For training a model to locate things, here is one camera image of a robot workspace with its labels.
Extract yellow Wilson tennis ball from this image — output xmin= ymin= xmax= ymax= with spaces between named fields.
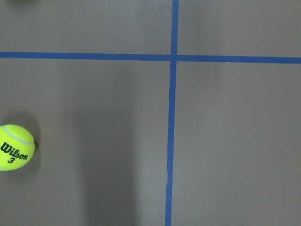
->
xmin=0 ymin=124 xmax=35 ymax=171

